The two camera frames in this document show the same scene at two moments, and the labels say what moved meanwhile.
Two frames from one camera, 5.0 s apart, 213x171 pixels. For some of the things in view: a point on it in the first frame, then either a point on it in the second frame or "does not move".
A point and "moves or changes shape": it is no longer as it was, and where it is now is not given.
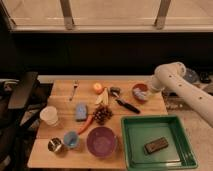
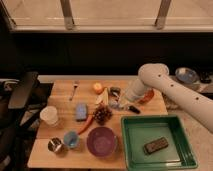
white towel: [140, 94] moves or changes shape
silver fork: [75, 83] does not move
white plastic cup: [49, 114] does not move
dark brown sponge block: [156, 145] does not move
